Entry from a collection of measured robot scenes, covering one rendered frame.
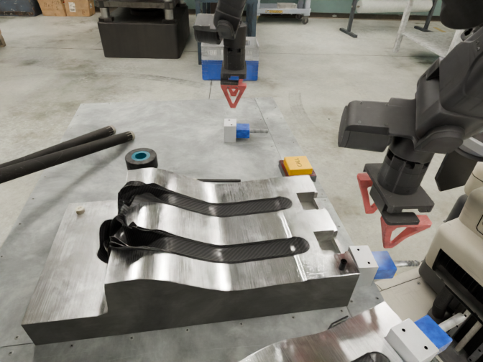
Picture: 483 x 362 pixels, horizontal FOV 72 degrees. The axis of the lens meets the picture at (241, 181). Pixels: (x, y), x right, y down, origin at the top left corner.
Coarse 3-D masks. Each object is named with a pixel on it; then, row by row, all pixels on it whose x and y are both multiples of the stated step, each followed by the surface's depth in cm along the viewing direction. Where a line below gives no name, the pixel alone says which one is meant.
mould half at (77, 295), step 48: (192, 192) 64; (240, 192) 67; (288, 192) 66; (96, 240) 59; (240, 240) 57; (48, 288) 51; (96, 288) 51; (144, 288) 46; (192, 288) 47; (240, 288) 49; (288, 288) 51; (336, 288) 53; (48, 336) 49; (96, 336) 51
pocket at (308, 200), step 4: (300, 192) 67; (304, 192) 67; (308, 192) 67; (312, 192) 67; (316, 192) 67; (300, 196) 67; (304, 196) 68; (308, 196) 68; (312, 196) 68; (316, 196) 68; (300, 200) 68; (304, 200) 68; (308, 200) 68; (312, 200) 69; (316, 200) 67; (304, 204) 68; (308, 204) 68; (312, 204) 68; (316, 204) 66; (304, 208) 67; (308, 208) 67; (312, 208) 67; (316, 208) 67; (320, 208) 65
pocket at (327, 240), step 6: (318, 234) 59; (324, 234) 59; (330, 234) 59; (336, 234) 59; (318, 240) 60; (324, 240) 60; (330, 240) 60; (336, 240) 59; (324, 246) 59; (330, 246) 59; (336, 246) 58; (324, 252) 58; (330, 252) 58; (336, 252) 58; (342, 252) 56
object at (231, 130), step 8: (224, 120) 99; (232, 120) 99; (224, 128) 96; (232, 128) 96; (240, 128) 98; (248, 128) 98; (224, 136) 98; (232, 136) 98; (240, 136) 98; (248, 136) 98
